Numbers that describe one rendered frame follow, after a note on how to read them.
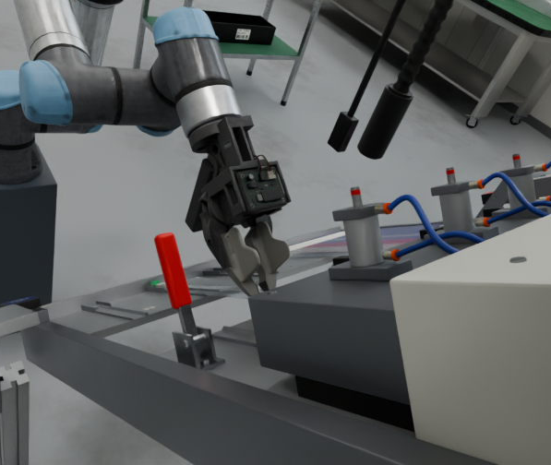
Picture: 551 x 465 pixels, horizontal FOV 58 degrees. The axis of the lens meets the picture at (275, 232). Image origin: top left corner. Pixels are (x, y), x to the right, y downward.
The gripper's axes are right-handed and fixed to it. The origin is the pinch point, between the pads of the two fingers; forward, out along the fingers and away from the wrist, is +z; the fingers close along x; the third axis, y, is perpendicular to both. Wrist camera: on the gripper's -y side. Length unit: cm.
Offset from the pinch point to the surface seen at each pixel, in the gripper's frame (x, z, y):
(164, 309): -7.4, -1.5, -11.1
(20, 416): -22.2, 6.9, -41.8
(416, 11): 476, -237, -225
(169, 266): -17.4, -4.0, 14.7
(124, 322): -13.0, -1.6, -11.1
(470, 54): 460, -156, -181
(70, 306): -13.7, -6.7, -29.3
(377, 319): -16.9, 3.1, 33.4
